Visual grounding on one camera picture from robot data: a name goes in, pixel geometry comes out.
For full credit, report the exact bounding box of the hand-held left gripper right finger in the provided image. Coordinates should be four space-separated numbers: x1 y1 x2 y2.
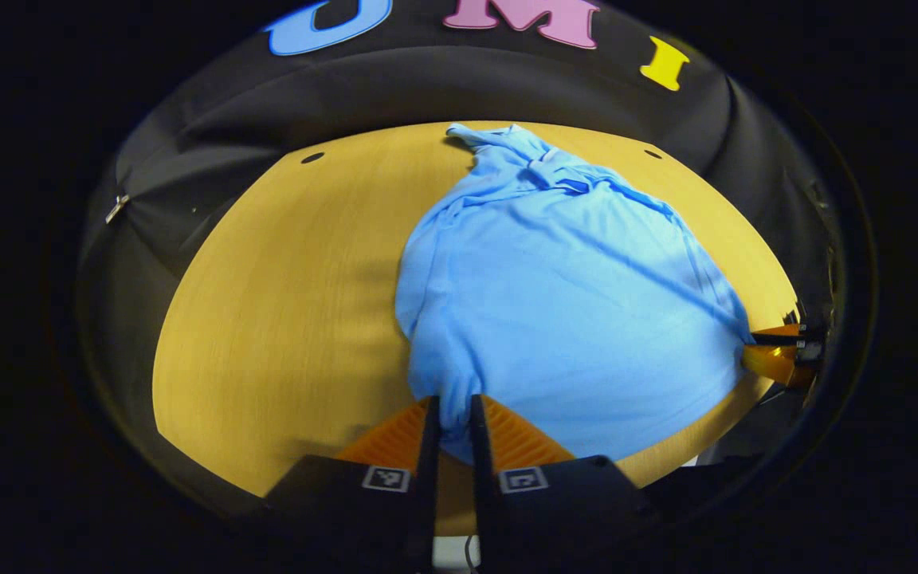
471 393 655 574

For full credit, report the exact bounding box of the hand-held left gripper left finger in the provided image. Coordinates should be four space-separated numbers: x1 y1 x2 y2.
264 395 441 574

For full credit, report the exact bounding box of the light blue T-shirt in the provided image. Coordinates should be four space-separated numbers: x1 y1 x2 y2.
394 121 755 465

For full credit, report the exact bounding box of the black backdrop cloth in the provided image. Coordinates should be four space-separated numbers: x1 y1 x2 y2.
76 0 846 519

